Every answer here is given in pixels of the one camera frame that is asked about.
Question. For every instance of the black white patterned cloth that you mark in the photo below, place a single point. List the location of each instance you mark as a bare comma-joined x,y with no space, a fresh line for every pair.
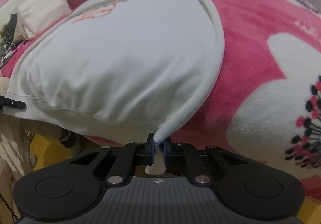
6,40

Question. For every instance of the white folded fleece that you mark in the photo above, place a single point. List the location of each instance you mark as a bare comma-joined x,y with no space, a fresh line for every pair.
42,10

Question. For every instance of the white sweatshirt orange bear outline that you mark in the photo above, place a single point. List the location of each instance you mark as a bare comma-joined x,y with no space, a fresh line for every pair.
112,51

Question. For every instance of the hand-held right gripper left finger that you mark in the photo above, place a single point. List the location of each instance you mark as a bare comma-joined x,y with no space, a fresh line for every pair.
151,150

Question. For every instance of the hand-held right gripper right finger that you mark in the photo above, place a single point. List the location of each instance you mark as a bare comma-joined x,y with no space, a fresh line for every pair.
166,151

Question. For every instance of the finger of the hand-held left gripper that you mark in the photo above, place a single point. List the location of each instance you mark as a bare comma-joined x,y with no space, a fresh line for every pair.
13,103

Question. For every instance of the pink floral bed blanket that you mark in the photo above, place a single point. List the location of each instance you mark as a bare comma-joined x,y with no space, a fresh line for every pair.
250,51

